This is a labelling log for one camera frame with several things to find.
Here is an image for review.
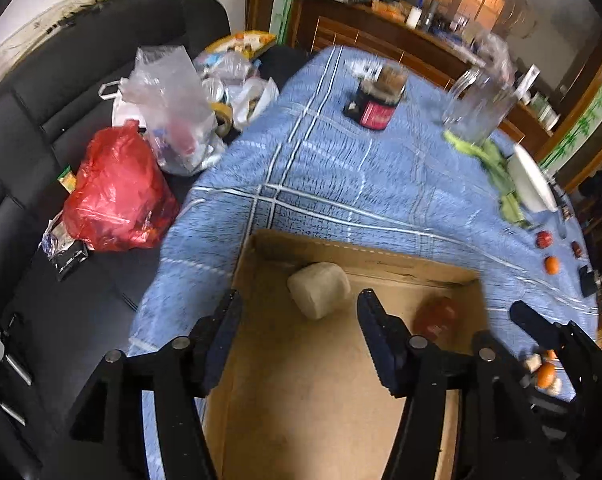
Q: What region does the clear glass mug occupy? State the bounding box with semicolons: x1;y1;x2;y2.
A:
441;30;519;143

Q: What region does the yellow snack packet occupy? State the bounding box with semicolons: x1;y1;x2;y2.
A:
203;31;278;58

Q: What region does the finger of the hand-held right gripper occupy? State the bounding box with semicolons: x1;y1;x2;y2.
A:
510;301;602;406

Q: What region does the shallow cardboard box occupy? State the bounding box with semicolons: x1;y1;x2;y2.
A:
201;229;496;480

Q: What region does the blue checked tablecloth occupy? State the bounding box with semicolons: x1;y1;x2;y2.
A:
128;44;602;480

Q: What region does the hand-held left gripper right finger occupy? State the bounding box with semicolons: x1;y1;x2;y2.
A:
356;288;582;480

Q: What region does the white plastic bag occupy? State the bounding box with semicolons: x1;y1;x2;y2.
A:
98;80;148;128

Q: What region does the black packet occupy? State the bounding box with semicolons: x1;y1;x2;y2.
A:
51;240;89;281

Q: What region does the black binder clip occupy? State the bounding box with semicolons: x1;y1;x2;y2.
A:
578;265;599;297

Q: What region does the wooden cabinet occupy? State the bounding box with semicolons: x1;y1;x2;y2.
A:
286;0;572;143

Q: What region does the red plastic bag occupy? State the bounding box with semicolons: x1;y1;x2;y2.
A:
61;121;181;253

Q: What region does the black leather sofa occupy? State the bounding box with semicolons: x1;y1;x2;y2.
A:
0;0;302;480

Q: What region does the red jar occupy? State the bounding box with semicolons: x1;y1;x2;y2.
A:
343;66;409;132

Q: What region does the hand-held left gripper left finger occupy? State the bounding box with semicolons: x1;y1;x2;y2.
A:
68;289;244;480

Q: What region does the clear plastic bag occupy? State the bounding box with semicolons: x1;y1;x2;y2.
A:
120;46;227;177

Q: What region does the green leafy vegetable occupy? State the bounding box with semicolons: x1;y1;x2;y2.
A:
443;130;532;228

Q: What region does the white bowl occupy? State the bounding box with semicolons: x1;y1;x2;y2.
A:
508;144;559;212

